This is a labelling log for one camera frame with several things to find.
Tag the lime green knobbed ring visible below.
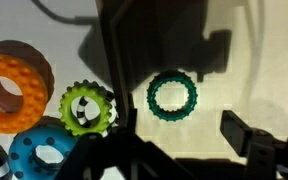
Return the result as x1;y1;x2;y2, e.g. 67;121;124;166
58;79;114;138

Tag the blue dotted ring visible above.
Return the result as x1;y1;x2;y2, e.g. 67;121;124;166
7;125;81;180

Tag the brown ring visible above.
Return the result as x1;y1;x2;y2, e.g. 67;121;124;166
0;39;56;114

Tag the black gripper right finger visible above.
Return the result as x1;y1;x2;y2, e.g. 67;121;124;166
219;109;288;180

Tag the cream liner sheet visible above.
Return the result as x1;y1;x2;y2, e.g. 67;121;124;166
130;0;288;161

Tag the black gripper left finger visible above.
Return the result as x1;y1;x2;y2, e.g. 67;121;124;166
54;107;193;180

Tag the dark green ribbed ring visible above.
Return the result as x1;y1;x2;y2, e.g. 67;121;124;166
146;69;199;123

